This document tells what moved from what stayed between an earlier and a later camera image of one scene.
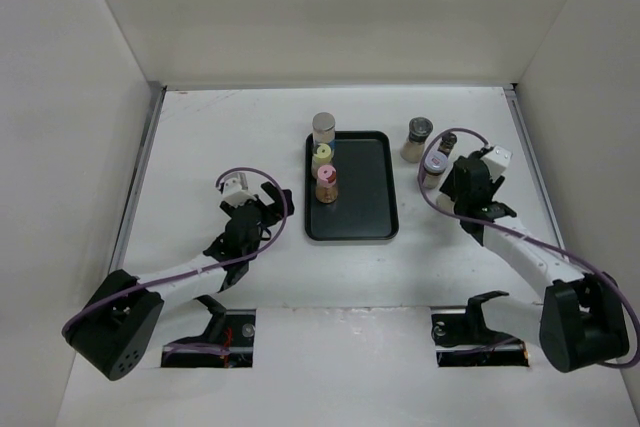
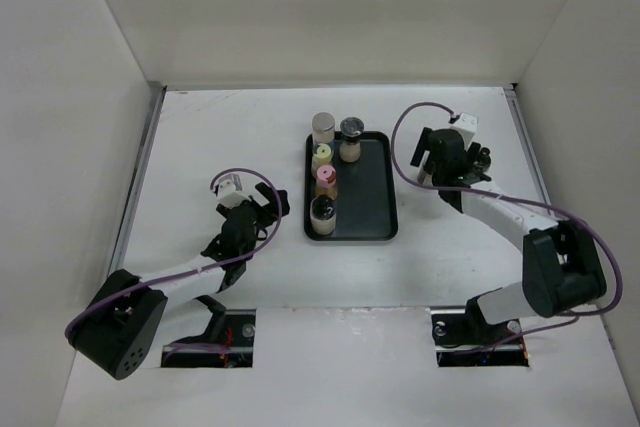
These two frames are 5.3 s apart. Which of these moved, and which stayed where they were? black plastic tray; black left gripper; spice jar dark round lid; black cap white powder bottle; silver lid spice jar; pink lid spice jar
Moved: black cap white powder bottle; spice jar dark round lid
Stayed: pink lid spice jar; black left gripper; silver lid spice jar; black plastic tray
